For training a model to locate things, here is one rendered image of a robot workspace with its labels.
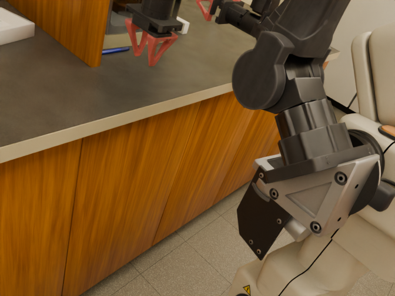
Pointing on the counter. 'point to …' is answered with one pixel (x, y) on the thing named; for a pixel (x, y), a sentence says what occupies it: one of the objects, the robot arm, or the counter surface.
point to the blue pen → (115, 50)
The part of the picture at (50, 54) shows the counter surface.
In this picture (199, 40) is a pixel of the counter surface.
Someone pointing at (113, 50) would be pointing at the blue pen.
